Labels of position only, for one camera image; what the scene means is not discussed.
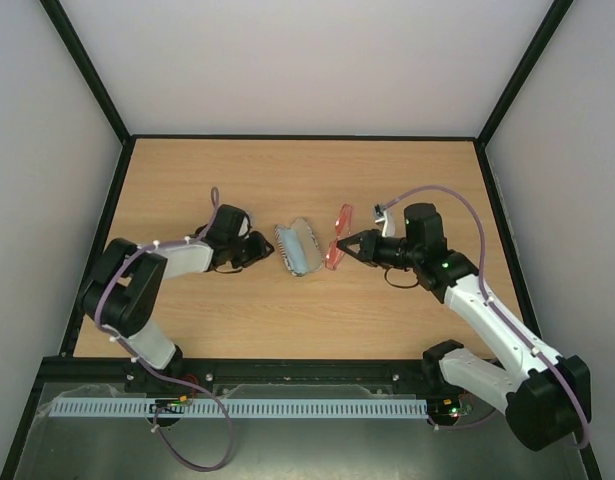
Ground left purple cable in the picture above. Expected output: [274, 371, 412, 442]
[94, 186, 235, 472]

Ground light blue cleaning cloth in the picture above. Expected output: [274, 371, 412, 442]
[279, 229, 308, 276]

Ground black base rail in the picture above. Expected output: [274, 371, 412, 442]
[121, 357, 483, 396]

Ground black aluminium frame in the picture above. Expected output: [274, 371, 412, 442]
[0, 0, 574, 479]

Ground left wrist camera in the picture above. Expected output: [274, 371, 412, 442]
[238, 212, 253, 238]

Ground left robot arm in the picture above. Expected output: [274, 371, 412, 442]
[77, 204, 274, 372]

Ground right electronics board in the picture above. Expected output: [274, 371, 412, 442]
[427, 393, 474, 418]

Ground red transparent sunglasses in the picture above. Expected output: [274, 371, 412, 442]
[325, 204, 354, 271]

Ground electronics board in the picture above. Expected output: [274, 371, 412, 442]
[427, 393, 474, 418]
[148, 395, 194, 415]

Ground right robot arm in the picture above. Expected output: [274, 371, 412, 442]
[336, 203, 591, 451]

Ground flag print glasses case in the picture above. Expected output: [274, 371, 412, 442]
[274, 218, 324, 277]

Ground light blue slotted cable duct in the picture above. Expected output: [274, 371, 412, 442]
[49, 397, 428, 420]

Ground left electronics board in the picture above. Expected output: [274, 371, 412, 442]
[148, 395, 194, 415]

